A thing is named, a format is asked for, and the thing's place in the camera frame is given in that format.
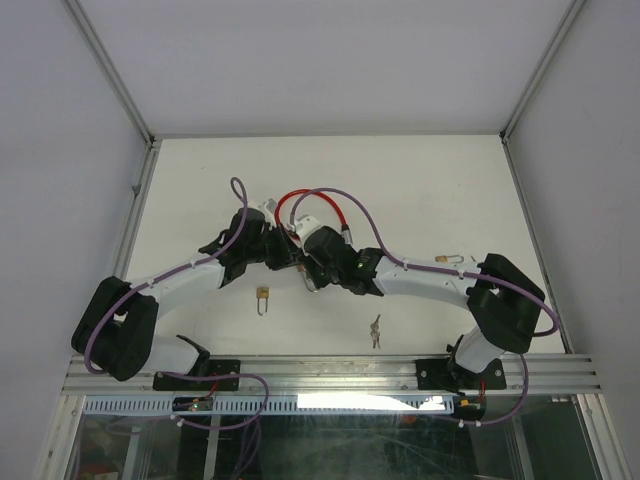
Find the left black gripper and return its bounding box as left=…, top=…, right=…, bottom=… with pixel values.
left=245, top=221, right=298, bottom=271

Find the red cable lock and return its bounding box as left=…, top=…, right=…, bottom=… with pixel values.
left=274, top=188, right=353, bottom=245

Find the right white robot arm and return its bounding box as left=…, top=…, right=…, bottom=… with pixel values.
left=300, top=226, right=544, bottom=390

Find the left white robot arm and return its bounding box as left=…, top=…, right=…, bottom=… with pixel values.
left=71, top=208, right=302, bottom=389

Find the silver key bunch front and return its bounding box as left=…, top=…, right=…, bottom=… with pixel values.
left=370, top=314, right=381, bottom=349

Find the large brass padlock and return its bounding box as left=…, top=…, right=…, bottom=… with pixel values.
left=296, top=264, right=319, bottom=293

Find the small brass padlock long shackle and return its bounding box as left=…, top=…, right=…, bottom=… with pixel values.
left=256, top=287, right=270, bottom=316

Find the small brass padlock right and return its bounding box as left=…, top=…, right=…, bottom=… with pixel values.
left=435, top=254, right=465, bottom=264

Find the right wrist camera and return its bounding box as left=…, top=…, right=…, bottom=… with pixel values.
left=288, top=215, right=322, bottom=247

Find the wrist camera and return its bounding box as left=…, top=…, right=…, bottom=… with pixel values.
left=288, top=215, right=322, bottom=247
left=249, top=198, right=277, bottom=228

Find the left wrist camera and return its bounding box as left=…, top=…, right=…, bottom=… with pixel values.
left=249, top=198, right=277, bottom=228

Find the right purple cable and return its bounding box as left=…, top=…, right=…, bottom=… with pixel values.
left=289, top=187, right=559, bottom=429

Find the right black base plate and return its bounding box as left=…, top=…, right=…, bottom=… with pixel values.
left=414, top=357, right=507, bottom=393

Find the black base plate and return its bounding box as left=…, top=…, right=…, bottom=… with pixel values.
left=414, top=357, right=507, bottom=393
left=152, top=358, right=241, bottom=392

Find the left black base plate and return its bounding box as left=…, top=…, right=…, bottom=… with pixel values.
left=152, top=358, right=241, bottom=392

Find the aluminium mounting rail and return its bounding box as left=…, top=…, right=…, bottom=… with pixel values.
left=62, top=354, right=602, bottom=396

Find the white slotted cable duct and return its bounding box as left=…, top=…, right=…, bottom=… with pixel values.
left=84, top=393, right=454, bottom=416

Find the left aluminium frame post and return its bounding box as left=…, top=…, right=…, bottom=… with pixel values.
left=64, top=0, right=161, bottom=151

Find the aluminium frame post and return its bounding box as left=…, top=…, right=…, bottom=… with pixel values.
left=64, top=0, right=161, bottom=151
left=499, top=0, right=588, bottom=142

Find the right aluminium frame post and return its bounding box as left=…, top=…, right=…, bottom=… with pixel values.
left=499, top=0, right=588, bottom=142

